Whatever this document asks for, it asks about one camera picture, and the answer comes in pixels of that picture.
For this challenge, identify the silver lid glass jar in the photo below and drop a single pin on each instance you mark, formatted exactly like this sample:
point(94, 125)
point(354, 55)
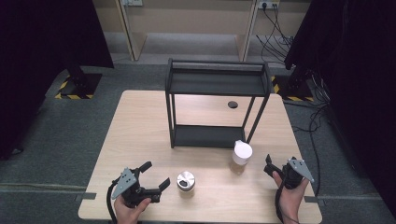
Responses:
point(186, 180)

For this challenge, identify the person's right hand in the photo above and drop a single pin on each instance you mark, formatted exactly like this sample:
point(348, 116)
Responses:
point(291, 202)

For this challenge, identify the person's left hand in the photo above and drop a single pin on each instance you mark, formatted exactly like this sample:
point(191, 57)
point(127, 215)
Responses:
point(127, 214)

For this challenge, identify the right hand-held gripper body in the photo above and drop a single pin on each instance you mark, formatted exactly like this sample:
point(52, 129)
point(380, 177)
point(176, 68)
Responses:
point(294, 177)

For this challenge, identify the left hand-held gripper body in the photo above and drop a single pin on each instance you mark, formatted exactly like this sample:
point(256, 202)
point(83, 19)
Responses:
point(132, 193)

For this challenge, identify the grey floor tape strip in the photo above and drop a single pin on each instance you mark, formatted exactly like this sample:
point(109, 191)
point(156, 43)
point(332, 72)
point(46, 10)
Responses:
point(315, 200)
point(85, 196)

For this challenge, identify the black stand base striped tape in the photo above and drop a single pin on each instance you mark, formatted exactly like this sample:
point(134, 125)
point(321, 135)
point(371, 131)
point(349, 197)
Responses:
point(84, 85)
point(295, 90)

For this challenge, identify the white lid bottle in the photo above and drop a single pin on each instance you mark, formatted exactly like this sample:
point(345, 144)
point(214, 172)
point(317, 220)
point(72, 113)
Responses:
point(242, 153)

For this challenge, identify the black curtain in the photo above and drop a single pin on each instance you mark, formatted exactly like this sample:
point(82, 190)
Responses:
point(37, 62)
point(358, 77)

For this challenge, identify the white wall socket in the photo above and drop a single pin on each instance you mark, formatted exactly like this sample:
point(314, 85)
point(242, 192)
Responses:
point(133, 2)
point(268, 3)

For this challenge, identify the black metal shelf rack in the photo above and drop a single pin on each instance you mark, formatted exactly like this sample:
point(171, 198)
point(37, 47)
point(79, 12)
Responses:
point(214, 83)

